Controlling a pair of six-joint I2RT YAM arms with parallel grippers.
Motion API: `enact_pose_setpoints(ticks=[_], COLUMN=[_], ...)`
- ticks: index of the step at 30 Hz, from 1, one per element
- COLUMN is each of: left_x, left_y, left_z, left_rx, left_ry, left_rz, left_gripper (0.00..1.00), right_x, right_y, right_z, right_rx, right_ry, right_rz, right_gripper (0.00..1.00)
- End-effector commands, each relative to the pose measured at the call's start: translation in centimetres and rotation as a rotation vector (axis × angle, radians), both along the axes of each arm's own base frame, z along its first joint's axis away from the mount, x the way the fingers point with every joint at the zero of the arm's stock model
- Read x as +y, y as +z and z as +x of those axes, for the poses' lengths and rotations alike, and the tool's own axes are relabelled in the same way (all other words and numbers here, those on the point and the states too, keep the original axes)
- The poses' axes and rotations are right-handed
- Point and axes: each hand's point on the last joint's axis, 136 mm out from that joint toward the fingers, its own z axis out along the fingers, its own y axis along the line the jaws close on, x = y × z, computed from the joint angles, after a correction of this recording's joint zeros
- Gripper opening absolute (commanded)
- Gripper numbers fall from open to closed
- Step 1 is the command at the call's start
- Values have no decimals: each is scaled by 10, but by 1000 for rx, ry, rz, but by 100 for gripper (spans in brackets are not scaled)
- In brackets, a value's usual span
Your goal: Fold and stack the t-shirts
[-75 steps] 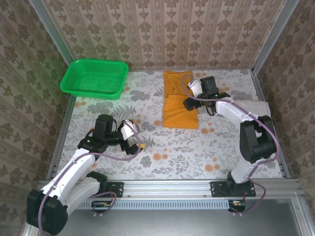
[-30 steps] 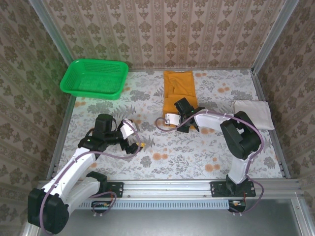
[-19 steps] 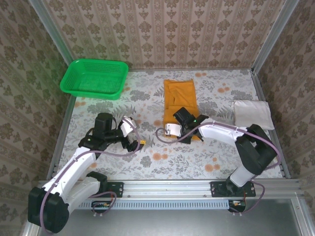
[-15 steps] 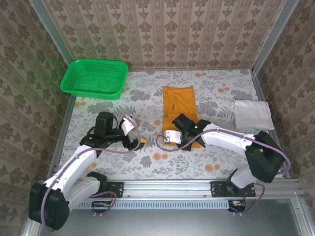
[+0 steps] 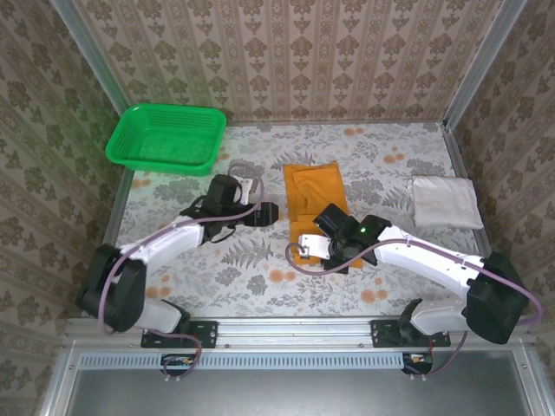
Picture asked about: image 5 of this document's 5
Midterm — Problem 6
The orange printed t-shirt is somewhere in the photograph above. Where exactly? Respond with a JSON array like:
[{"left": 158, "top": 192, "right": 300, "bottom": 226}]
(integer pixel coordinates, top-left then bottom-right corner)
[{"left": 283, "top": 159, "right": 363, "bottom": 272}]

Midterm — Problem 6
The aluminium table side rail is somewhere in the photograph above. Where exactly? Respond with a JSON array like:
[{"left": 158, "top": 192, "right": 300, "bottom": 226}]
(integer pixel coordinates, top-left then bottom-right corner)
[
  {"left": 101, "top": 168, "right": 134, "bottom": 250},
  {"left": 441, "top": 124, "right": 513, "bottom": 315}
]

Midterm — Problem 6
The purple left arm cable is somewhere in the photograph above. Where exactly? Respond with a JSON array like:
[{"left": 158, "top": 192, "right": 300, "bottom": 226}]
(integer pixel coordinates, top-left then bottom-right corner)
[{"left": 98, "top": 163, "right": 265, "bottom": 382}]

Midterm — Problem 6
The grey slotted cable duct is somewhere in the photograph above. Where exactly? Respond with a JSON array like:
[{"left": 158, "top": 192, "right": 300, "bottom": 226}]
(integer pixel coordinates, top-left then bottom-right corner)
[{"left": 79, "top": 351, "right": 407, "bottom": 371}]

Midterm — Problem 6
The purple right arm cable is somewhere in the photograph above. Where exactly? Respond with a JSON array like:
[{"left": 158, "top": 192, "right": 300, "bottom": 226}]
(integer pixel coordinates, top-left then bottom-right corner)
[{"left": 285, "top": 240, "right": 545, "bottom": 382}]

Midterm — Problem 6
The white folded t-shirt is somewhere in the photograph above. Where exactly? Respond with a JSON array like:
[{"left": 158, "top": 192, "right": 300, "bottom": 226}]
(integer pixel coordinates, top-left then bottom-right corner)
[{"left": 406, "top": 173, "right": 486, "bottom": 231}]

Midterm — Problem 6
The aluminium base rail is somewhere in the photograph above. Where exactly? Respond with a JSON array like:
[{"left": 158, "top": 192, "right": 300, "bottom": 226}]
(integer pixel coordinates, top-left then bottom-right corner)
[{"left": 62, "top": 315, "right": 537, "bottom": 353}]

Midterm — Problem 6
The green plastic basket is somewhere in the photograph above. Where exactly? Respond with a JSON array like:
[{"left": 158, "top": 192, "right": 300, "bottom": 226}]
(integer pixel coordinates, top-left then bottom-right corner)
[{"left": 105, "top": 103, "right": 228, "bottom": 178}]

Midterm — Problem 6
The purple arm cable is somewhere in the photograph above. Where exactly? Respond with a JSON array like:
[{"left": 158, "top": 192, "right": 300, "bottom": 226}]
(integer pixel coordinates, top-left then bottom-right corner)
[
  {"left": 98, "top": 163, "right": 265, "bottom": 382},
  {"left": 285, "top": 240, "right": 545, "bottom": 382}
]

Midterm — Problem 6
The floral patterned table cover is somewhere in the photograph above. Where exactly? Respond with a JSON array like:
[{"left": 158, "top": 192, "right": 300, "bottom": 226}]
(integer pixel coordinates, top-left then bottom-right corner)
[{"left": 97, "top": 120, "right": 500, "bottom": 317}]

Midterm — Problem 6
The aluminium frame post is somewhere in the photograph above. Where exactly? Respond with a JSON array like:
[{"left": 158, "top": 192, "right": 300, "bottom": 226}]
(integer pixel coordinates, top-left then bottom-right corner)
[
  {"left": 49, "top": 0, "right": 131, "bottom": 118},
  {"left": 441, "top": 0, "right": 528, "bottom": 127}
]

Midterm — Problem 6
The grey metal panel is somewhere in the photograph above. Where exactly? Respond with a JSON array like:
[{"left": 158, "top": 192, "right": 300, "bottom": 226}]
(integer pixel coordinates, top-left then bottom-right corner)
[{"left": 69, "top": 367, "right": 543, "bottom": 416}]

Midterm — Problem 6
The black controller board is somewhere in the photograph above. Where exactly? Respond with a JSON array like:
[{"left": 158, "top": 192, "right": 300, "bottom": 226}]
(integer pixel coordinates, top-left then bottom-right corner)
[
  {"left": 402, "top": 351, "right": 434, "bottom": 376},
  {"left": 160, "top": 353, "right": 197, "bottom": 376}
]

